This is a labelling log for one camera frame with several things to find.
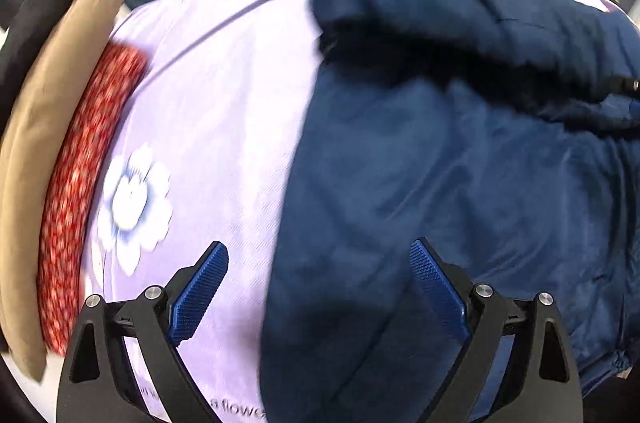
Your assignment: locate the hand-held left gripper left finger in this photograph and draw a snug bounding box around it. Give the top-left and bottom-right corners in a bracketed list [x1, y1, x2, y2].
[56, 240, 230, 423]

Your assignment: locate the tan folded cloth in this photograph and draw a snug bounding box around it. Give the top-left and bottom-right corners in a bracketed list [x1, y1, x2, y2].
[0, 0, 128, 384]

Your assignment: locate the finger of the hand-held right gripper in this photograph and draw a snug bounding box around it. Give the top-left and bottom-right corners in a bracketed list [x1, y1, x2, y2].
[606, 76, 640, 96]

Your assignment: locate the purple floral bed sheet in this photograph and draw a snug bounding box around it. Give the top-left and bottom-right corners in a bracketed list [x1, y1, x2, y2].
[82, 0, 626, 423]

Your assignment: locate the black quilted garment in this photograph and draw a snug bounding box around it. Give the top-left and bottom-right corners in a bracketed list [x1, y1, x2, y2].
[0, 0, 86, 129]

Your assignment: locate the red floral folded cloth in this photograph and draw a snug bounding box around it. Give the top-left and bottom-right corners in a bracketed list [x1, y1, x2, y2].
[37, 42, 151, 356]

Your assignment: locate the navy blue padded jacket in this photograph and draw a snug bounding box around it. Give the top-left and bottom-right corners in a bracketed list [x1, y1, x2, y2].
[260, 0, 640, 423]

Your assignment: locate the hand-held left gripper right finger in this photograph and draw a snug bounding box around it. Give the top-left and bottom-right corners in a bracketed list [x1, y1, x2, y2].
[409, 238, 583, 423]

